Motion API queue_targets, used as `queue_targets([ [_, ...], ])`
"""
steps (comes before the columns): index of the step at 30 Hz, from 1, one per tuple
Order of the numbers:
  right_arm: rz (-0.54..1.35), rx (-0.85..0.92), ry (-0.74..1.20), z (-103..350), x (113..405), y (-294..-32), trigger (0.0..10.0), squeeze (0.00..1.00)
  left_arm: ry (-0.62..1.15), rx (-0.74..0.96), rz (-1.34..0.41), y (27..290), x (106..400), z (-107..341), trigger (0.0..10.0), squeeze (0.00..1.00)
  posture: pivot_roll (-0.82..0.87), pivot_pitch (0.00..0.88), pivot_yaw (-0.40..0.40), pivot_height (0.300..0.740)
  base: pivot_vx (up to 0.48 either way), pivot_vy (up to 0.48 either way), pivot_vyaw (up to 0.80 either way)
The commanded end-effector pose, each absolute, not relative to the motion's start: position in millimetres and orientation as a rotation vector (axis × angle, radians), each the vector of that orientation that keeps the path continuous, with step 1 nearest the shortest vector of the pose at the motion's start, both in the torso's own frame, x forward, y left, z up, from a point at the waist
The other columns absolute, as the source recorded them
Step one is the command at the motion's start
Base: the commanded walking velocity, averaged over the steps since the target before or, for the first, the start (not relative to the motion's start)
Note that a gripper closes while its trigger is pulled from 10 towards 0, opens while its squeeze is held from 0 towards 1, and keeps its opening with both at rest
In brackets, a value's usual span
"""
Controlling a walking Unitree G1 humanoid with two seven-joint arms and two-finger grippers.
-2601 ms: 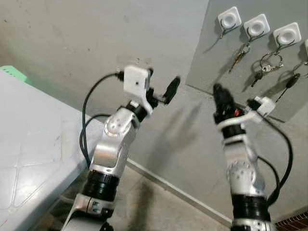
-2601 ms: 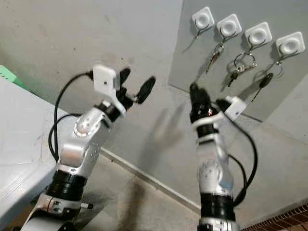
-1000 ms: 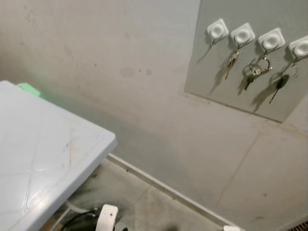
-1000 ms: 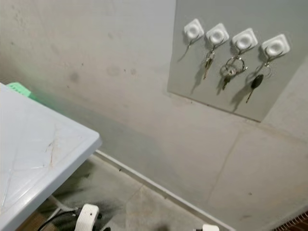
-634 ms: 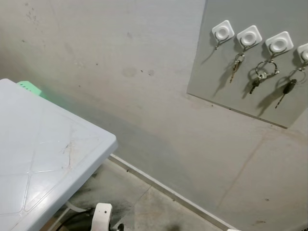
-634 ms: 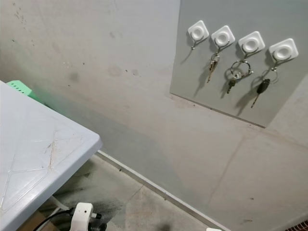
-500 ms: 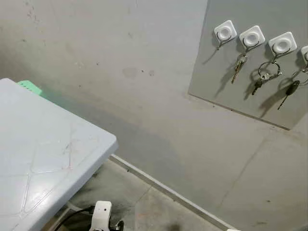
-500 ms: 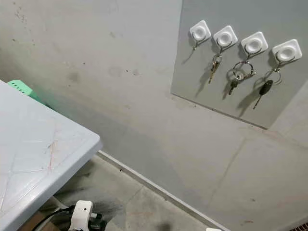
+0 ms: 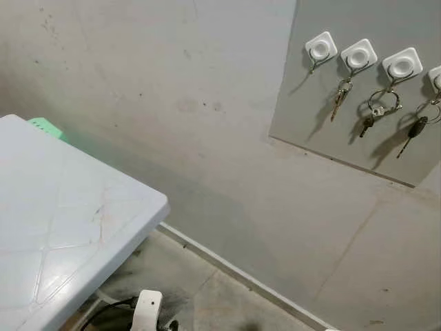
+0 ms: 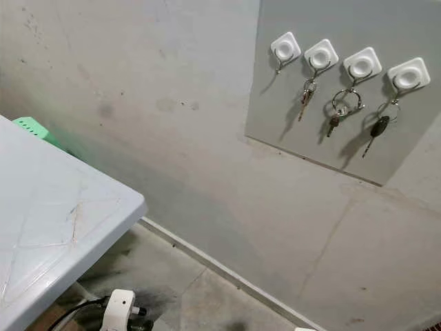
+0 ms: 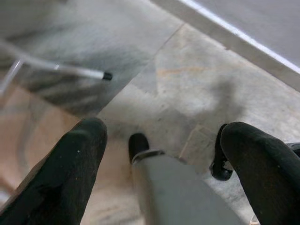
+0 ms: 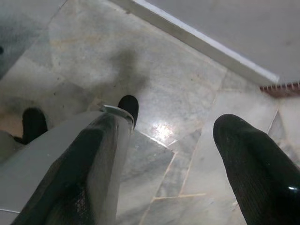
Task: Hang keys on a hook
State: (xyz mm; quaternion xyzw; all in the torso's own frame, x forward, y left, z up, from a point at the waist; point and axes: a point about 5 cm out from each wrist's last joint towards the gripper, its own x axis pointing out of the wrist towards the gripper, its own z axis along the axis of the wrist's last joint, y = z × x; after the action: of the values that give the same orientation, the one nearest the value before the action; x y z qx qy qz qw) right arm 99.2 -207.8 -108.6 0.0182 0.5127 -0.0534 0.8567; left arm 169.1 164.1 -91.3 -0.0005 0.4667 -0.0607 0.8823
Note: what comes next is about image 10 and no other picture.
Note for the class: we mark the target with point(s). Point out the green plastic crate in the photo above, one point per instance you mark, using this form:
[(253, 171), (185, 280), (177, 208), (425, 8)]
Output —
[(34, 127)]

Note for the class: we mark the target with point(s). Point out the white skirting strip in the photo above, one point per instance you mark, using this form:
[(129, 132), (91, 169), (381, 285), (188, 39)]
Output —
[(220, 269)]

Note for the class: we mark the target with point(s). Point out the long black car key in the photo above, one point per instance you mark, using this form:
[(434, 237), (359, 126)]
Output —
[(379, 126)]

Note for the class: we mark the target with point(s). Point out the white plastic folding table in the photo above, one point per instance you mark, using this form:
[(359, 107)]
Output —
[(62, 207)]

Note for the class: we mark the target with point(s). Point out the white square wall hook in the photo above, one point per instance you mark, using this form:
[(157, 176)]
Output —
[(284, 47), (320, 54), (408, 74), (362, 65)]

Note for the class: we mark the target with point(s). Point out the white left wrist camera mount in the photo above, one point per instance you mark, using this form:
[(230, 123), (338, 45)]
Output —
[(120, 309)]

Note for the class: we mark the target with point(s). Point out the grey wall board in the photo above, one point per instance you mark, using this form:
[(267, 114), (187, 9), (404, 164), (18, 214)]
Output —
[(310, 148)]

